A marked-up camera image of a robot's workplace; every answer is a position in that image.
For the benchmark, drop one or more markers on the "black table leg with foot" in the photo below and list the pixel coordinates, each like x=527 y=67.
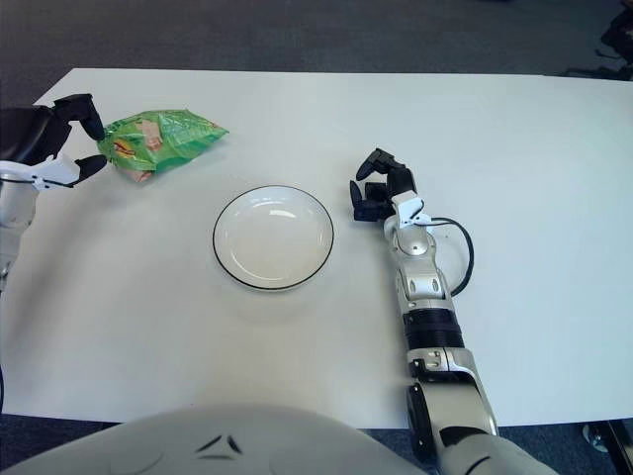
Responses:
x=620 y=438

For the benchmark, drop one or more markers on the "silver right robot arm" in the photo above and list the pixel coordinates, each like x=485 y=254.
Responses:
x=425 y=282

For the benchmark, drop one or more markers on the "grey robot torso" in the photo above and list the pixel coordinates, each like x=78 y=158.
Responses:
x=222 y=440

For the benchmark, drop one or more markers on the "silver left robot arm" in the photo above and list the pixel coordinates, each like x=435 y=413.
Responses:
x=12 y=213

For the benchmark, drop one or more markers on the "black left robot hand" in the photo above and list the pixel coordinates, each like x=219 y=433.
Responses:
x=29 y=133

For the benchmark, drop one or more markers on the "green snack bag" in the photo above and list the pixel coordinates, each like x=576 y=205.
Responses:
x=168 y=138

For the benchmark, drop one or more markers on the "black office chair base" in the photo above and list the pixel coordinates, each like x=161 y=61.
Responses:
x=620 y=29

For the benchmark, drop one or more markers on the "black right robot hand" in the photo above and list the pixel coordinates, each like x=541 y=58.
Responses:
x=398 y=183

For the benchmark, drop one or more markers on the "white plate with black rim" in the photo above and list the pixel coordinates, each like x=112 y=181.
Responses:
x=274 y=242

